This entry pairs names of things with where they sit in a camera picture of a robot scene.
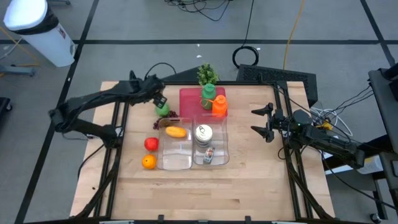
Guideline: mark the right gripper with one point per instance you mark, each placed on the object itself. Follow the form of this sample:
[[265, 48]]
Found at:
[[280, 124]]

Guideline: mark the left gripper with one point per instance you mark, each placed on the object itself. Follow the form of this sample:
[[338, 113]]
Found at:
[[154, 88]]

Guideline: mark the green apple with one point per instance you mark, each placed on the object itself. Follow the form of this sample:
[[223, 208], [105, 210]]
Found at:
[[162, 111]]

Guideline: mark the dark red grape bunch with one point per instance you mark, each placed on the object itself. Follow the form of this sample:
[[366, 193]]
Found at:
[[172, 114]]

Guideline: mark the yellow mango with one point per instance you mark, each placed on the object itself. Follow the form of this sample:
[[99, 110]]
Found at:
[[175, 132]]

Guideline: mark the red apple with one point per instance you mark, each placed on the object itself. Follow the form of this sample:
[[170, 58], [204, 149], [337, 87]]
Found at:
[[151, 144]]

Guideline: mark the green plastic bottle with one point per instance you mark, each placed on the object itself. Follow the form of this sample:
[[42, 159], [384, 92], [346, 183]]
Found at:
[[208, 93]]

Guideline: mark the orange plastic bottle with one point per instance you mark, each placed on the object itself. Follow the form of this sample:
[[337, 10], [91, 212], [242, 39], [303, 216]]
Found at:
[[219, 107]]

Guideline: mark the Wild Planet tin can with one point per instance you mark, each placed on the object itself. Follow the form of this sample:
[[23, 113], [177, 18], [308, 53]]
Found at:
[[204, 132]]

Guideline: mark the orange fruit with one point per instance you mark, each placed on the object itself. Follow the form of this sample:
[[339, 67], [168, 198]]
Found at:
[[149, 162]]

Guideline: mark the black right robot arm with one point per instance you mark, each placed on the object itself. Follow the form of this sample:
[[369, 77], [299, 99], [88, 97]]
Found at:
[[329, 146]]

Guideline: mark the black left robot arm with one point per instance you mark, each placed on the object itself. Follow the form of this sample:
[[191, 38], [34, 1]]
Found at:
[[93, 99]]

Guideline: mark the pink plastic tray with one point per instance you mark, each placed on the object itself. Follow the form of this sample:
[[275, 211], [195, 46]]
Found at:
[[189, 102]]

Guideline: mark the black perforated case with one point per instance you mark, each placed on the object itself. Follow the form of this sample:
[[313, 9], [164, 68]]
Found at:
[[280, 74]]

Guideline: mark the clear plastic bin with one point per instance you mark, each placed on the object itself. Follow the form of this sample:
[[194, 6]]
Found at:
[[222, 140], [174, 155]]

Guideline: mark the small green potted plant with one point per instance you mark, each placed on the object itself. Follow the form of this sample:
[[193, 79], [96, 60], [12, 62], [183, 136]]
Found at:
[[207, 74]]

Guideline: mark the white plastic container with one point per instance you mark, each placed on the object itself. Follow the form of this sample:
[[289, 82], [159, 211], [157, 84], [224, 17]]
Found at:
[[370, 165]]

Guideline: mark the black cart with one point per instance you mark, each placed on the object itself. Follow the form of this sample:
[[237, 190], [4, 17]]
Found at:
[[385, 99]]

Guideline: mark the white trash can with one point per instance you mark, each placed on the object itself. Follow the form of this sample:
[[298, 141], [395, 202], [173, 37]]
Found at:
[[46, 43]]

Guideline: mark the black caster wheel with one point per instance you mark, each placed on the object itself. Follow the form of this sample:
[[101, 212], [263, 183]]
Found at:
[[375, 218]]

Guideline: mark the grey stand base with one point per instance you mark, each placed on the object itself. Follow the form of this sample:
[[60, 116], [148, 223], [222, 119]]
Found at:
[[15, 70]]

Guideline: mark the black floor object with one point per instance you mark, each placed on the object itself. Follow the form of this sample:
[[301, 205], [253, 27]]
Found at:
[[4, 104]]

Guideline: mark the black aluminium table frame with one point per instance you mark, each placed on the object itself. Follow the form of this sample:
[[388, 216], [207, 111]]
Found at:
[[242, 83]]

